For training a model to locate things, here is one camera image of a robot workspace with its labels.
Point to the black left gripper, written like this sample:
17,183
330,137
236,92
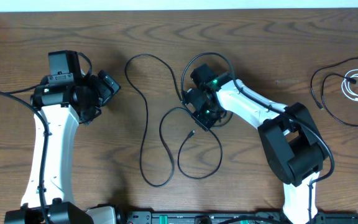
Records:
107,89

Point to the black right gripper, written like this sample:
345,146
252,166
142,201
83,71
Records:
204,123

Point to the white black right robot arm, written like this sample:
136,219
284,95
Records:
288,134

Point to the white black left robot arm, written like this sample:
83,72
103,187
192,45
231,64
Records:
63,100

